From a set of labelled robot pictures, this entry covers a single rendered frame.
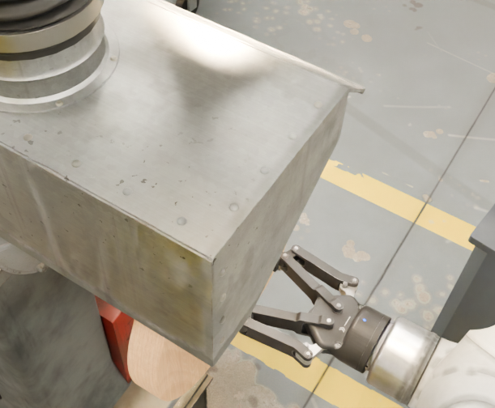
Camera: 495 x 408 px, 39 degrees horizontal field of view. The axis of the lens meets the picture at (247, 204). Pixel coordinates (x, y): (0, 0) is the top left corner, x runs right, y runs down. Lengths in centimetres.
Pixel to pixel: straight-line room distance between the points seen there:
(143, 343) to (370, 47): 232
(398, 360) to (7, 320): 62
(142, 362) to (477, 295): 98
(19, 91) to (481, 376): 44
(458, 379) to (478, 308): 104
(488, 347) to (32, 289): 73
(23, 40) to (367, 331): 53
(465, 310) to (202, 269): 134
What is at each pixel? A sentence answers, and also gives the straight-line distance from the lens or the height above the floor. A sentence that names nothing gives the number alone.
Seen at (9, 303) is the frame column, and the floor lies 92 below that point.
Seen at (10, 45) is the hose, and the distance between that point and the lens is 45.
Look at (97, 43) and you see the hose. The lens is 49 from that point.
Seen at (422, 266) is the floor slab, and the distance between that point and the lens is 229.
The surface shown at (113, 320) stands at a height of 62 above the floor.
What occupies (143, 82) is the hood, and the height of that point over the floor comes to 153.
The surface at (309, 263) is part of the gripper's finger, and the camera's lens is 90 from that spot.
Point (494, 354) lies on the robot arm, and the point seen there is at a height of 130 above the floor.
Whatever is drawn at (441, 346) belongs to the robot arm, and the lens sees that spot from 83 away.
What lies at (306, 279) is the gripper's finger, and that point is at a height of 111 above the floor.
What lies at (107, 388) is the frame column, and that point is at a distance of 163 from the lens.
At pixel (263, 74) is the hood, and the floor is 153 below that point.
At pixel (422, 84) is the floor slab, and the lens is 287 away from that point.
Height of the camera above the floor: 185
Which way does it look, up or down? 52 degrees down
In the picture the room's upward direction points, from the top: 3 degrees clockwise
